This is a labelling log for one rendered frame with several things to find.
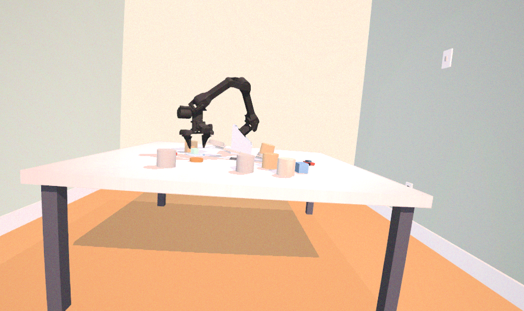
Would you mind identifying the light blue block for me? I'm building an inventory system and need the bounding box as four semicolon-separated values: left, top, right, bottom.
295;162;309;174

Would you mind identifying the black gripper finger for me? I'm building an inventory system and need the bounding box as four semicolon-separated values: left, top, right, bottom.
182;135;192;149
201;135;211;148

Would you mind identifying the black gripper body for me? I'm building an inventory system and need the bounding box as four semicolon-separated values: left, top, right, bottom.
179;119;214;136

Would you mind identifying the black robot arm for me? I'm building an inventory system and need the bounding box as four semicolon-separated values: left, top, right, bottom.
177;77;259;137

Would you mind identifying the grey cylinder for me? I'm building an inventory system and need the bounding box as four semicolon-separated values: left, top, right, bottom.
157;149;176;168
236;154;255;173

